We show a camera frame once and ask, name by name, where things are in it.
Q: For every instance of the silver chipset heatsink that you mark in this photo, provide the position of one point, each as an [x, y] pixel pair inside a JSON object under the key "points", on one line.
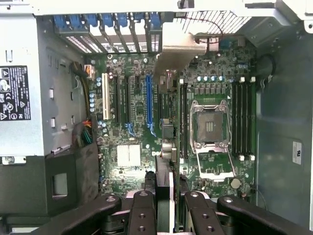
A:
{"points": [[128, 155]]}

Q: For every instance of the green motherboard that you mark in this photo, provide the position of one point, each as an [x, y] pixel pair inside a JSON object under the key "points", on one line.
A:
{"points": [[138, 107]]}

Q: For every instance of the blue expansion slot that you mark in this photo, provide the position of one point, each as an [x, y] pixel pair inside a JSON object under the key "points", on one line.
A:
{"points": [[149, 98]]}

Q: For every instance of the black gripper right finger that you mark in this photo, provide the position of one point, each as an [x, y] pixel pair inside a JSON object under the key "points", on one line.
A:
{"points": [[203, 215]]}

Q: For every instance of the silver power supply unit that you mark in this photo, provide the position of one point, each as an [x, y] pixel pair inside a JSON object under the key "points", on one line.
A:
{"points": [[22, 137]]}

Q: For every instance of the short black expansion slot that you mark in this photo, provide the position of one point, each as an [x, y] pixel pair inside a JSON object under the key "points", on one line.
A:
{"points": [[137, 82]]}

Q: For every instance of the coin cell battery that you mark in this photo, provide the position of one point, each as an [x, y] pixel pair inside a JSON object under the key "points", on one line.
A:
{"points": [[235, 183]]}

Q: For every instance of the black ram slot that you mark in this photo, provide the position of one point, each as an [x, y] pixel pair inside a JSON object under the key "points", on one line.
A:
{"points": [[182, 122], [240, 117], [234, 117], [246, 117], [187, 122], [252, 117]]}

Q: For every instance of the cpu socket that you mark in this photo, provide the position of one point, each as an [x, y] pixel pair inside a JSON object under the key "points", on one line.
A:
{"points": [[210, 124]]}

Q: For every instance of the black plastic shroud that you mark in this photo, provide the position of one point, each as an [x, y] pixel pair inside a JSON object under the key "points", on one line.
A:
{"points": [[29, 186]]}

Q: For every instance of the metal socket cover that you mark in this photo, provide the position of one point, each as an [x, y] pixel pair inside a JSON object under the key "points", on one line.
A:
{"points": [[217, 178]]}

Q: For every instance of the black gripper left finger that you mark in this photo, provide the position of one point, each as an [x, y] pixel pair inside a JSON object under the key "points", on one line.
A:
{"points": [[141, 213]]}

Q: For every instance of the long black expansion slot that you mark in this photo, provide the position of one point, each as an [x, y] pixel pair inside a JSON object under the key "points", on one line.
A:
{"points": [[127, 100], [117, 100]]}

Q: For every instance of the black open pc case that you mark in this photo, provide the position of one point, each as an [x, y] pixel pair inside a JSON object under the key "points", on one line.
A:
{"points": [[281, 110]]}

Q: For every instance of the white expansion slot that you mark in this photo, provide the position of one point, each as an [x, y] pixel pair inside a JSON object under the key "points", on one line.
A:
{"points": [[105, 98]]}

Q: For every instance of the blue card retention clip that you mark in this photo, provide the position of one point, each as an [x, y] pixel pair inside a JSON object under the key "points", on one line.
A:
{"points": [[155, 20], [91, 20], [107, 20], [75, 21], [139, 18], [122, 20], [60, 22]]}

